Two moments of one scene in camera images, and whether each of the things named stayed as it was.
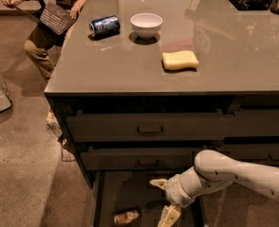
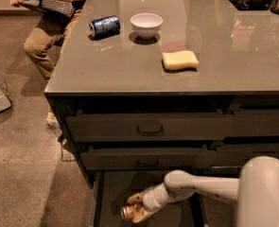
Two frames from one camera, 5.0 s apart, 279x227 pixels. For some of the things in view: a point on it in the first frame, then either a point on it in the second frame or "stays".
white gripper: x=176 y=190 → x=150 y=199
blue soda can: x=104 y=26 stays
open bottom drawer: x=127 y=198 stays
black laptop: x=56 y=17 → x=54 y=3
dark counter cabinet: x=144 y=80 stays
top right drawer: x=262 y=122 stays
